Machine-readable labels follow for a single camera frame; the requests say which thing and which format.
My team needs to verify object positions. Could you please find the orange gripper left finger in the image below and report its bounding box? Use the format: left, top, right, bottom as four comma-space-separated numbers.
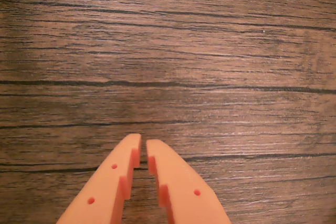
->
56, 133, 142, 224

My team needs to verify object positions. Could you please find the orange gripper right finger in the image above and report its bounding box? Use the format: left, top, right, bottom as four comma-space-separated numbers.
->
145, 139, 232, 224

